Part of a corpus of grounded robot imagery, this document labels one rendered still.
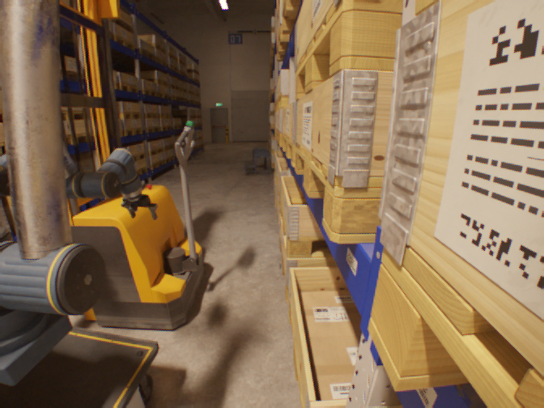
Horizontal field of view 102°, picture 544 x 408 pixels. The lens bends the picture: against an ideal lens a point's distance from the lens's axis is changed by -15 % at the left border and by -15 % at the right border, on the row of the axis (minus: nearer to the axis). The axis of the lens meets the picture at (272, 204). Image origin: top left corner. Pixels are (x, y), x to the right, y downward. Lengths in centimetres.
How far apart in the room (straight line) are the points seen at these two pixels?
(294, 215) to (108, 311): 148
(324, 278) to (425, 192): 137
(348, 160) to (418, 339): 34
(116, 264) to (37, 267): 109
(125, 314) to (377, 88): 202
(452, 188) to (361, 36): 38
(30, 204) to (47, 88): 30
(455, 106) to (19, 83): 85
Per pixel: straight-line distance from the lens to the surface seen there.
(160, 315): 202
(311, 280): 156
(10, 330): 113
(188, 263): 212
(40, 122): 84
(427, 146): 23
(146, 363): 148
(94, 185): 118
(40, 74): 86
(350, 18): 54
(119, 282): 198
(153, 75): 778
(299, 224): 151
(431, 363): 30
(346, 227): 55
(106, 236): 183
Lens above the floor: 143
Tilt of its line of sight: 18 degrees down
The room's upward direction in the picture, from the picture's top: straight up
